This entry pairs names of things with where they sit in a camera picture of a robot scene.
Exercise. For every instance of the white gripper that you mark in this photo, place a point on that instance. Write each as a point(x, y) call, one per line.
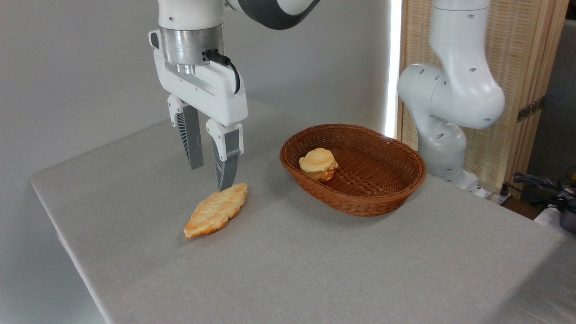
point(216, 96)

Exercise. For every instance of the round bread bun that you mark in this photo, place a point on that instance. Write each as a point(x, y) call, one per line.
point(318, 163)

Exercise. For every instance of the grey tablecloth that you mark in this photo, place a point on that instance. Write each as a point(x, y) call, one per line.
point(315, 270)

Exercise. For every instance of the long braided bread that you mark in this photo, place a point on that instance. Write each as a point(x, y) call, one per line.
point(213, 211)

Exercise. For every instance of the bamboo folding screen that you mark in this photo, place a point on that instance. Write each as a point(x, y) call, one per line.
point(517, 54)

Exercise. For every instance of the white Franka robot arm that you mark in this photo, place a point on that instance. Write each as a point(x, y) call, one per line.
point(459, 90)

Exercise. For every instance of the brown wicker basket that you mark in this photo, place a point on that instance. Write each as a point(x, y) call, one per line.
point(373, 180)

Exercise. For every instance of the black screen hinge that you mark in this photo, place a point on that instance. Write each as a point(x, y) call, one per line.
point(531, 109)

